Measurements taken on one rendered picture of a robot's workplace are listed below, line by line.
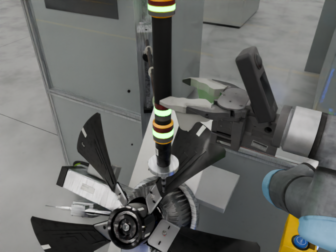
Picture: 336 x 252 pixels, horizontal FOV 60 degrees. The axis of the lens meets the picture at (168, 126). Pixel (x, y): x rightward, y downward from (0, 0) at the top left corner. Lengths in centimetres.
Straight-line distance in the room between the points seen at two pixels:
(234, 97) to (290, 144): 12
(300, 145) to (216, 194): 98
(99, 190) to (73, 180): 12
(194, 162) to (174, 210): 24
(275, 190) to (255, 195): 107
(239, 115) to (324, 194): 16
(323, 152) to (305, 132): 4
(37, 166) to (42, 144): 34
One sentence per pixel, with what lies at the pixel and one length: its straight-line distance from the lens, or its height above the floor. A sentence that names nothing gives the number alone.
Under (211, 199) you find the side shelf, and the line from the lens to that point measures 140.
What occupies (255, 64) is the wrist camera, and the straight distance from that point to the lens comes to 45.
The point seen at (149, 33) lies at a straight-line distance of 112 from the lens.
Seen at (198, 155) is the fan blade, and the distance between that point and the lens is 79.
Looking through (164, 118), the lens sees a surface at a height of 160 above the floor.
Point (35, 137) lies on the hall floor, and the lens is 343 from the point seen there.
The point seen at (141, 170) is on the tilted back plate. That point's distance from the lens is 114.
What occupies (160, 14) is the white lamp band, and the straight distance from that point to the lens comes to 48.
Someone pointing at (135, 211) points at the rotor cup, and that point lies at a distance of 84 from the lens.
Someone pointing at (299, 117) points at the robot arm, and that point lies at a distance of 48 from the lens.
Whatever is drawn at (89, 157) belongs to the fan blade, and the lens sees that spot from 103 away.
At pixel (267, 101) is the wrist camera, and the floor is 169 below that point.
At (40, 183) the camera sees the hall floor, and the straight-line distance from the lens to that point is 287.
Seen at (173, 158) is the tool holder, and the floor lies 147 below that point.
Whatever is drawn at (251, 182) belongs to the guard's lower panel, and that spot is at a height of 80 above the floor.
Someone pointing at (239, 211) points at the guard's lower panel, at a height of 55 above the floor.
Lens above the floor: 192
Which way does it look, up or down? 36 degrees down
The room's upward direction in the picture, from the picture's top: straight up
